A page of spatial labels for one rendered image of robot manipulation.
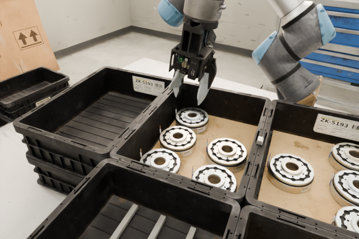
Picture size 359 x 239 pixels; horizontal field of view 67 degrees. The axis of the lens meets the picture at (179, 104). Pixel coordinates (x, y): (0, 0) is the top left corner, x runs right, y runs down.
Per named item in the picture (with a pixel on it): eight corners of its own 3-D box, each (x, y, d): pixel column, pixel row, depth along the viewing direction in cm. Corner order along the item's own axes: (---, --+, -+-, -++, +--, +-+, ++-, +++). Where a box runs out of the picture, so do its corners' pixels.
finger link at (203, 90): (190, 114, 63) (188, 78, 58) (198, 102, 67) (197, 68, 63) (203, 116, 61) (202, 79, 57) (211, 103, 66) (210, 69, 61)
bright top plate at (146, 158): (153, 145, 73) (152, 144, 72) (186, 157, 69) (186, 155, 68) (131, 170, 65) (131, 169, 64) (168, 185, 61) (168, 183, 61)
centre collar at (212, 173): (208, 169, 64) (208, 168, 64) (227, 177, 63) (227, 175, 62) (200, 184, 61) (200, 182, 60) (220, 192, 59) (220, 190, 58)
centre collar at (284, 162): (283, 158, 68) (283, 156, 67) (303, 165, 66) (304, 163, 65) (278, 170, 64) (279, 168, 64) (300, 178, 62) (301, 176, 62)
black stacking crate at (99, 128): (109, 93, 106) (105, 66, 100) (178, 110, 96) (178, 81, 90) (24, 158, 75) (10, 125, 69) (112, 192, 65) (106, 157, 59)
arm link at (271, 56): (272, 75, 104) (250, 47, 104) (304, 55, 96) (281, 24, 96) (266, 85, 94) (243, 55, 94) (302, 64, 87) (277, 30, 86)
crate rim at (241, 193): (179, 86, 91) (179, 79, 90) (270, 104, 81) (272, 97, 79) (107, 164, 60) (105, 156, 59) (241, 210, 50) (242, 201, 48)
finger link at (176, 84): (158, 100, 64) (170, 69, 59) (169, 88, 69) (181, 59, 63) (169, 106, 64) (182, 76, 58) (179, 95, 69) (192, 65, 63)
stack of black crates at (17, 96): (57, 119, 206) (41, 65, 182) (84, 133, 192) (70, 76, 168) (5, 149, 177) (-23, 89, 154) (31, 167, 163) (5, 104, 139)
